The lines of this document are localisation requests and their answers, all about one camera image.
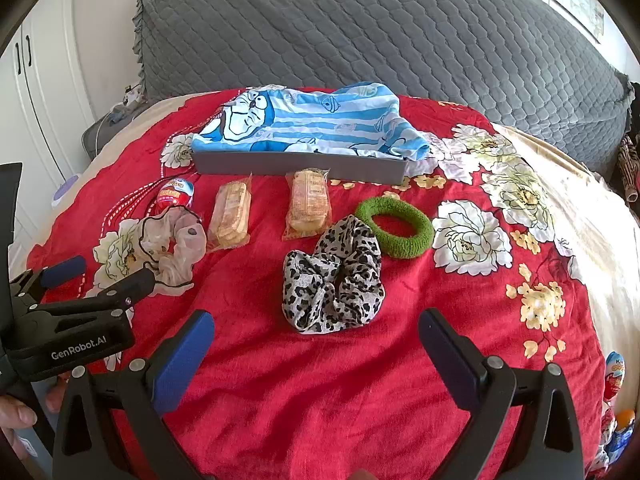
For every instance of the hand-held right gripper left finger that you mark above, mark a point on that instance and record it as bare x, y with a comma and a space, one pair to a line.
184, 360

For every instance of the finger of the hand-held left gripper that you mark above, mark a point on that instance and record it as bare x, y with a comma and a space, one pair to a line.
132, 282
64, 268

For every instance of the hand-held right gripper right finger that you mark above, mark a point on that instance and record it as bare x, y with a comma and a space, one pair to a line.
450, 360

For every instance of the red toy egg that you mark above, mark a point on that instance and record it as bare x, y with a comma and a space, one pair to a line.
172, 198

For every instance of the clear cracker packet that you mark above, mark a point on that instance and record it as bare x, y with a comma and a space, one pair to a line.
230, 215

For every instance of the green fuzzy scrunchie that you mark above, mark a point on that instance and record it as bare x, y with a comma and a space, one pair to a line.
419, 238

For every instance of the leopard print scrunchie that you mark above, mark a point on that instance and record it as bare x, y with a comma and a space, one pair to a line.
310, 285

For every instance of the orange snack packet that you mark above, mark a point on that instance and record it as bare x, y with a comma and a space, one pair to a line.
306, 200

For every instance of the person's left hand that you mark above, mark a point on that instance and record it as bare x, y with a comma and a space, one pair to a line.
17, 415

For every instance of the purple and white round jar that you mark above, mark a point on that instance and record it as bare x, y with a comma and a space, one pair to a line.
67, 190

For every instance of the red floral blanket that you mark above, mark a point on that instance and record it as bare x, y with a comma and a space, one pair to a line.
325, 390

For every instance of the grey nightstand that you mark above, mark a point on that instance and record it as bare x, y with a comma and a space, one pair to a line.
97, 135

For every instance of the blue and white toy egg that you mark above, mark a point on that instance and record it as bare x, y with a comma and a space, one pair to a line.
614, 375

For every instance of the white wardrobe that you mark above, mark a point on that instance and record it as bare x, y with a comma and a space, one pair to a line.
45, 85

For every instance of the small white figurine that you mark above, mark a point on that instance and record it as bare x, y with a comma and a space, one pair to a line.
132, 95

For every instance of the orange and blue toy egg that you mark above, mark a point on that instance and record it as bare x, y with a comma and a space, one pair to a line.
625, 430

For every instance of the blue striped cartoon cloth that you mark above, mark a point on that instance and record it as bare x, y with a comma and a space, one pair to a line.
310, 125

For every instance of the brown patterned clothes pile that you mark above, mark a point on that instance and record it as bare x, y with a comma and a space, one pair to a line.
630, 170

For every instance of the grey quilted headboard cover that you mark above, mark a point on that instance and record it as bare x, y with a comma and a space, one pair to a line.
350, 35

